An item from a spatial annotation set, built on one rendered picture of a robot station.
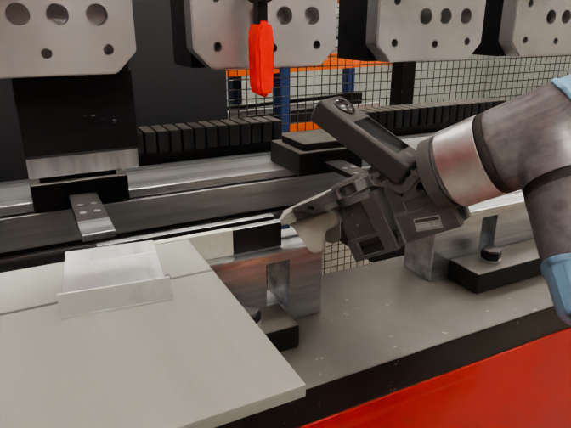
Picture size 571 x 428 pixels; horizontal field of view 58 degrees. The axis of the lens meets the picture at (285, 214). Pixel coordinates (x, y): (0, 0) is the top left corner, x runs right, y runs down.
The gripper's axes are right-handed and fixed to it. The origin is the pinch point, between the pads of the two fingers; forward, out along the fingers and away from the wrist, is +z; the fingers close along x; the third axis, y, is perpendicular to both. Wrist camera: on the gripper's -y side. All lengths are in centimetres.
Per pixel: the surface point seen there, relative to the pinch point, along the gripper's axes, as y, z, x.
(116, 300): -0.3, -0.8, -24.8
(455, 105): -4, 0, 72
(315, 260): 6.6, -0.3, 1.2
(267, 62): -13.6, -12.2, -8.5
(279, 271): 6.2, 4.4, -0.4
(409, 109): -7, 6, 61
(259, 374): 7.6, -12.7, -25.0
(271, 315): 9.7, 3.1, -6.1
